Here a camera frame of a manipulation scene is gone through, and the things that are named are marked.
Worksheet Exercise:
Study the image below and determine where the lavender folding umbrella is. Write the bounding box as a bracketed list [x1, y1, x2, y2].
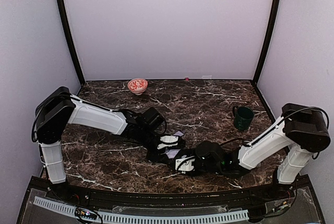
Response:
[164, 131, 184, 159]

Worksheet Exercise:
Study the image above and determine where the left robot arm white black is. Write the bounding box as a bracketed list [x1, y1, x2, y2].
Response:
[31, 87, 177, 184]

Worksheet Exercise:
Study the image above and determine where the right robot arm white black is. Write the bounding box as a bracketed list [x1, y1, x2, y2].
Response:
[172, 103, 331, 185]

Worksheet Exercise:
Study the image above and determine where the dark green mug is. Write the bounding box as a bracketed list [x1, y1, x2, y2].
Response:
[232, 106, 254, 131]

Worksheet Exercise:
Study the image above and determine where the red patterned ceramic bowl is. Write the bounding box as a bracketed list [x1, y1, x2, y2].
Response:
[127, 78, 148, 95]

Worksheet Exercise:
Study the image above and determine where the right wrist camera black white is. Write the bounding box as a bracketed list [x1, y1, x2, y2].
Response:
[175, 156, 195, 174]

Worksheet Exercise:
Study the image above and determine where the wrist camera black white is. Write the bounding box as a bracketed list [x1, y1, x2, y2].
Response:
[157, 135, 185, 150]
[175, 156, 195, 174]

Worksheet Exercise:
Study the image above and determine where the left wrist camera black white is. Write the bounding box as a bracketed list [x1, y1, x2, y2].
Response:
[157, 135, 185, 150]

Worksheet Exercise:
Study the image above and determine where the small circuit board with wires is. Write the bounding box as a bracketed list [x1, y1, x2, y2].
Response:
[74, 207, 103, 224]

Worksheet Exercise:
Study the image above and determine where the white slotted cable duct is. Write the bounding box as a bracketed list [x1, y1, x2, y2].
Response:
[33, 196, 249, 223]

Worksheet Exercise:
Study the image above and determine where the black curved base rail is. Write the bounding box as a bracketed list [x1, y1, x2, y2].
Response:
[21, 175, 312, 211]

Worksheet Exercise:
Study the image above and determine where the right black corner post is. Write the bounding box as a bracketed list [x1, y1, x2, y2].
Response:
[252, 0, 280, 87]

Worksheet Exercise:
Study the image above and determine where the black corner post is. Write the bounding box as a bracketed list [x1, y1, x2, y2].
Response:
[56, 0, 86, 86]
[252, 0, 280, 87]

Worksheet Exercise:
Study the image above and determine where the left black corner post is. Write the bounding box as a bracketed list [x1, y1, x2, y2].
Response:
[56, 0, 86, 86]

